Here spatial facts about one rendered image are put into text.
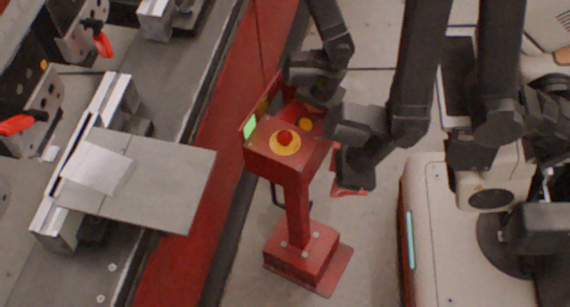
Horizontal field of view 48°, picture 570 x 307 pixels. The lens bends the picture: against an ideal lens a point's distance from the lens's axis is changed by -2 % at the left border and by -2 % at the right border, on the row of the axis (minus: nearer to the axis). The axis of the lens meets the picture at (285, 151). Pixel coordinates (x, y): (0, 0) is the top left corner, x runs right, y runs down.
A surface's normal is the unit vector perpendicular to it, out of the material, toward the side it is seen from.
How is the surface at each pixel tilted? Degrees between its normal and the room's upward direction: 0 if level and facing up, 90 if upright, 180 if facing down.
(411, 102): 75
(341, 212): 0
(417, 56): 90
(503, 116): 90
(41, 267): 0
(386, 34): 0
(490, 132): 90
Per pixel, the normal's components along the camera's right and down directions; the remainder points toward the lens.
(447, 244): -0.05, -0.52
